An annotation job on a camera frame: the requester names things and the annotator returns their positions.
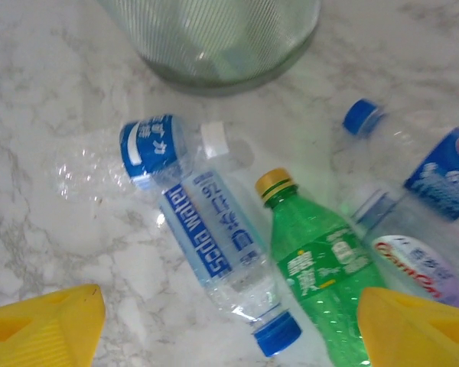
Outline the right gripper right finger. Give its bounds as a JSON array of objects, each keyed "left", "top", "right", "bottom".
[{"left": 356, "top": 286, "right": 459, "bottom": 367}]

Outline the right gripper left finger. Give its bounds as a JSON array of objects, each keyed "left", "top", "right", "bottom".
[{"left": 0, "top": 284, "right": 107, "bottom": 367}]

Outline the green Sprite bottle yellow cap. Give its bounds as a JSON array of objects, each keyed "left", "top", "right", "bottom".
[{"left": 254, "top": 167, "right": 387, "bottom": 367}]

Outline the Pepsi label bottle blue cap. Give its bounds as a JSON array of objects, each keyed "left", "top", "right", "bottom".
[{"left": 342, "top": 98, "right": 459, "bottom": 222}]

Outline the soda water bottle blue cap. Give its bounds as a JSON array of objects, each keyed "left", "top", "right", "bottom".
[{"left": 158, "top": 167, "right": 304, "bottom": 359}]

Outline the blue label bottle white cap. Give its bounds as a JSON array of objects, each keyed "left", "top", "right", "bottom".
[{"left": 55, "top": 113, "right": 230, "bottom": 203}]

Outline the clear bin with green liner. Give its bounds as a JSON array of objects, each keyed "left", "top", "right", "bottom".
[{"left": 95, "top": 0, "right": 322, "bottom": 97}]

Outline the red white label clear bottle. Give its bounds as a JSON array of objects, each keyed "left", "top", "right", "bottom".
[{"left": 343, "top": 187, "right": 459, "bottom": 310}]

